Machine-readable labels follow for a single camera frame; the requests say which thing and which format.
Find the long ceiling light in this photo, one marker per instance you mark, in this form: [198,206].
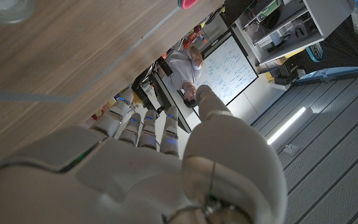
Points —
[286,126]

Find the seated person grey t-shirt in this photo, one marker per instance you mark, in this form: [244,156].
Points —
[183,68]

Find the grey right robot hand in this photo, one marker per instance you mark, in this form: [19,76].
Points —
[120,183]

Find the whiteboard with writing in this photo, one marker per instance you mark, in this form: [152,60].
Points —
[225,70]

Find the pink stacking cup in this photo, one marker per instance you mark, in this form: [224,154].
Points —
[187,3]

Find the white shelf unit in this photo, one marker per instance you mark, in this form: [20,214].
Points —
[322,21]

